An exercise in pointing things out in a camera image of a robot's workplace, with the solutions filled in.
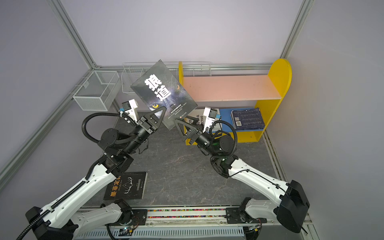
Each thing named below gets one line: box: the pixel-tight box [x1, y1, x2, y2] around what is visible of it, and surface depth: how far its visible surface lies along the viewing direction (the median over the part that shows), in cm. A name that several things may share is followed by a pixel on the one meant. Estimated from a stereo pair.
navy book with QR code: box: [230, 108, 265, 131], surface depth 93 cm
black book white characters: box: [130, 59, 198, 131], surface depth 54 cm
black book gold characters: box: [103, 172, 148, 200], surface depth 83 cm
